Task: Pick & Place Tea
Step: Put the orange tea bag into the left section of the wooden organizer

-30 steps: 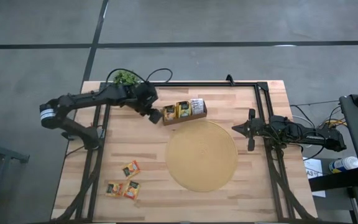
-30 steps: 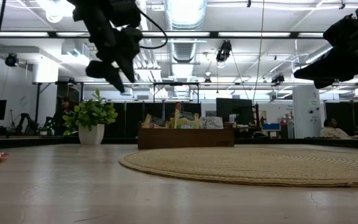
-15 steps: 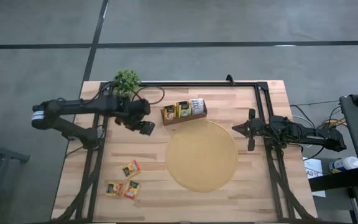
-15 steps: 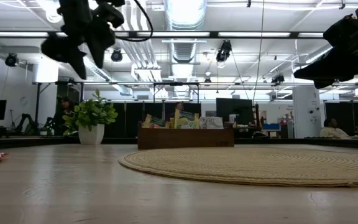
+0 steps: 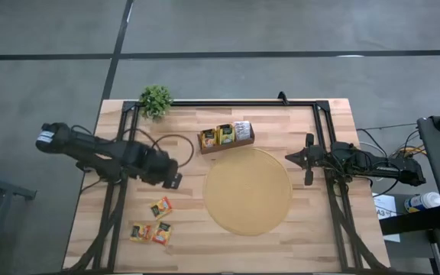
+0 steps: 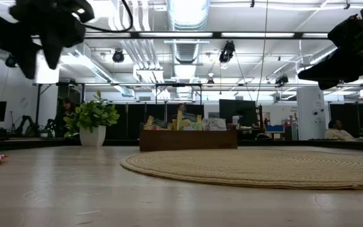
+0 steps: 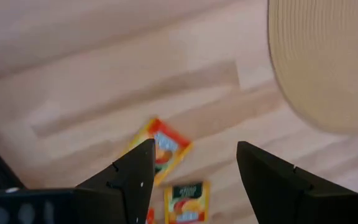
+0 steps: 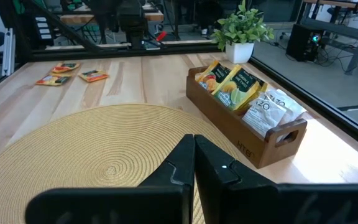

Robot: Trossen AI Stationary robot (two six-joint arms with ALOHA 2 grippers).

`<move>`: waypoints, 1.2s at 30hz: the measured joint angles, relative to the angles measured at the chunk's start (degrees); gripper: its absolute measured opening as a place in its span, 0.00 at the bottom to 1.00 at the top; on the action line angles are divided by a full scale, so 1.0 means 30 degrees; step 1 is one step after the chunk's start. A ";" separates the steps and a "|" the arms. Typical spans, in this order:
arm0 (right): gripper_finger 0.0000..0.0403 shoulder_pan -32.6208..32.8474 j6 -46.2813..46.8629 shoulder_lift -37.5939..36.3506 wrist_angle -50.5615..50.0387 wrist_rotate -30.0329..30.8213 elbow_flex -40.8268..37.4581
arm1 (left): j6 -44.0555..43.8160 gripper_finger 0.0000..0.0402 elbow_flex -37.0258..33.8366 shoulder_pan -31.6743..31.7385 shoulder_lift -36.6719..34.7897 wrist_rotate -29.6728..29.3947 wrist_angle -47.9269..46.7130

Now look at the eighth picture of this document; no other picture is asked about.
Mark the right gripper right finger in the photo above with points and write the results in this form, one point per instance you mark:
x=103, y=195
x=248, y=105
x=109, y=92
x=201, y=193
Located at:
x=244, y=202

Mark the green plant white pot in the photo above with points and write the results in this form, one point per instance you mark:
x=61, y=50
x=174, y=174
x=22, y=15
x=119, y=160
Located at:
x=242, y=31

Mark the red orange tea packet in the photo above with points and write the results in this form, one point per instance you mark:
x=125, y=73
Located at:
x=65, y=67
x=53, y=80
x=213, y=77
x=93, y=75

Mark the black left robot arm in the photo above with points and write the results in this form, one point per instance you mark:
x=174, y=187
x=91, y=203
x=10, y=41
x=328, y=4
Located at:
x=132, y=21

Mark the black panel white labels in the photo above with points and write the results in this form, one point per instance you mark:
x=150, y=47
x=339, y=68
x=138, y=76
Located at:
x=43, y=28

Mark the person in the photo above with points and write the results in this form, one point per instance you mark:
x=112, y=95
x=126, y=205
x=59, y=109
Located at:
x=208, y=15

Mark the green yellow tea packet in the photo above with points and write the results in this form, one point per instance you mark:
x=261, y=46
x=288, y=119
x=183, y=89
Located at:
x=235, y=90
x=259, y=85

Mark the round woven straw placemat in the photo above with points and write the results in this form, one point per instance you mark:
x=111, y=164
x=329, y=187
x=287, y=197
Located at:
x=89, y=140

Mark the brown wooden tea box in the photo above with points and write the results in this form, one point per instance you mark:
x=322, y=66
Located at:
x=228, y=130

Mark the grey metal desk frame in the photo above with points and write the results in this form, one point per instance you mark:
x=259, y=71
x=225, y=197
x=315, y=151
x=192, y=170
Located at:
x=337, y=30

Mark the background wooden table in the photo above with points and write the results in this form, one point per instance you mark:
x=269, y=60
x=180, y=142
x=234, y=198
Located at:
x=73, y=18

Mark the black computer tower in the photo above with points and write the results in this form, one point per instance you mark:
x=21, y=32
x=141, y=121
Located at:
x=303, y=42

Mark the silver aluminium extrusion bar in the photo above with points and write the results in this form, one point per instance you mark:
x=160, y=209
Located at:
x=8, y=53

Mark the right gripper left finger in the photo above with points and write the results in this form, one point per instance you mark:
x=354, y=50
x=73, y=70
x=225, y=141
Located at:
x=154, y=202

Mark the white orange tea packet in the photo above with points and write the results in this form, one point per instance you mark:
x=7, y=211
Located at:
x=287, y=102
x=264, y=115

